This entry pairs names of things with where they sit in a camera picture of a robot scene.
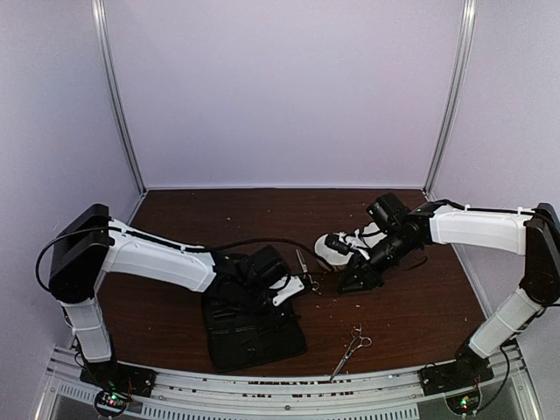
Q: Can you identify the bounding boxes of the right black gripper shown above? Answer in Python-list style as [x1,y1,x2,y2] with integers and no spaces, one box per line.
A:
[336,231,417,294]

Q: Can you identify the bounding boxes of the black zippered tool case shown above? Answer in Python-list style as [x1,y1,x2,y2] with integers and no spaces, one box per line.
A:
[201,297,307,373]

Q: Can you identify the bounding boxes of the silver hair scissors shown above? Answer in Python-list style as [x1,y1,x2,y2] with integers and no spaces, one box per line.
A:
[329,324,373,382]

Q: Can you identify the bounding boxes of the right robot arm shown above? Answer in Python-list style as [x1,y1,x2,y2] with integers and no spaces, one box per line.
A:
[325,193,559,387]

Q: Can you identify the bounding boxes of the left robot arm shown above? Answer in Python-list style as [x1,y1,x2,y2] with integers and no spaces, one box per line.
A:
[46,204,307,389]

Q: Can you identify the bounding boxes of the round white bowl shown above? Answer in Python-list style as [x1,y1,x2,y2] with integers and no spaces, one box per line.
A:
[314,234,351,271]

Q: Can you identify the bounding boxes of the scalloped white bowl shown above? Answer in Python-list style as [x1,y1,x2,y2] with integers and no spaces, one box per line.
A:
[360,222,386,238]

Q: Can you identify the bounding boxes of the silver thinning scissors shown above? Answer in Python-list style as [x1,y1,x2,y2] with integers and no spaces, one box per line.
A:
[296,248,322,296]

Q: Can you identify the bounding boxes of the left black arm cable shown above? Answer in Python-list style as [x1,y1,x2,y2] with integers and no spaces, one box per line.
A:
[37,225,333,303]

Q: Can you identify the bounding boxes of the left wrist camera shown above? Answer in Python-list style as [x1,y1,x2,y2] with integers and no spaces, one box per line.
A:
[268,275,305,307]

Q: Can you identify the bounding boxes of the front aluminium rail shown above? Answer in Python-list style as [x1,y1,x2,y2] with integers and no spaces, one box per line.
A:
[31,345,544,419]

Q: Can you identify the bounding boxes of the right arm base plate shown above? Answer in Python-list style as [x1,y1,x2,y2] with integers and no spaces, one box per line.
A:
[418,361,494,396]

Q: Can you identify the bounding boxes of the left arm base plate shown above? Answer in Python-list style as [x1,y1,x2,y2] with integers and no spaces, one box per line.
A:
[80,363,157,397]

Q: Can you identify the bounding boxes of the right aluminium frame post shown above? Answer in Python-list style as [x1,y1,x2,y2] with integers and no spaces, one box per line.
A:
[423,0,477,200]

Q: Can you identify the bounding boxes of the aluminium frame post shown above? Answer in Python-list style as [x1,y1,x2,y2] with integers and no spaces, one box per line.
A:
[91,0,147,195]
[423,0,477,200]

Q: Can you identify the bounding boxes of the left aluminium frame post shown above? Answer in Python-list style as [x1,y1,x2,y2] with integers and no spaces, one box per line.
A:
[91,0,147,195]

